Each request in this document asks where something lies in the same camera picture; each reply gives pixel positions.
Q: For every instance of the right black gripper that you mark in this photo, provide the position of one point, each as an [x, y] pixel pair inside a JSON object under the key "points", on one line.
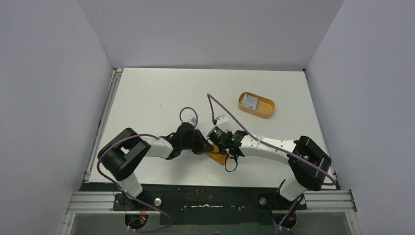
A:
{"points": [[216, 142]]}

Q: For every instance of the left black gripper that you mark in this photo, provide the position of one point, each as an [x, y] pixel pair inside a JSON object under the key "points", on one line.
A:
{"points": [[203, 146]]}

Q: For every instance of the yellow leather card holder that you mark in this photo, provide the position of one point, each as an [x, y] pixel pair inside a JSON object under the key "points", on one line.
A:
{"points": [[216, 156]]}

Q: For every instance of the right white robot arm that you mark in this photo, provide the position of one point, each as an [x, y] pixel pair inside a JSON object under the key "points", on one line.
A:
{"points": [[308, 162]]}

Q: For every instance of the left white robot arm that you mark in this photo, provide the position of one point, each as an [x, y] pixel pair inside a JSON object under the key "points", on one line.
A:
{"points": [[118, 160]]}

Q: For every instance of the silver credit card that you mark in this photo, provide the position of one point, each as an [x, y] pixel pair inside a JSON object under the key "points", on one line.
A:
{"points": [[250, 101]]}

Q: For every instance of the orange oval tray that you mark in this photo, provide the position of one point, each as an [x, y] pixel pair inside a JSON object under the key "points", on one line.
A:
{"points": [[265, 107]]}

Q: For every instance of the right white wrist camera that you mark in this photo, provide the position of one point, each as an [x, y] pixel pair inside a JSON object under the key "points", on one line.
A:
{"points": [[223, 123]]}

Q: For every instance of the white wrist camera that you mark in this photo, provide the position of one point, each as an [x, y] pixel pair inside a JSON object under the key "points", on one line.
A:
{"points": [[223, 123], [193, 121]]}

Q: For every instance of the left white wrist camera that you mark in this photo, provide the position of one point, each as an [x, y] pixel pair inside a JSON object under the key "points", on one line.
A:
{"points": [[193, 121]]}

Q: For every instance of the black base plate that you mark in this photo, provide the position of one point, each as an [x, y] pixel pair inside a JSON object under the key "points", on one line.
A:
{"points": [[191, 205]]}

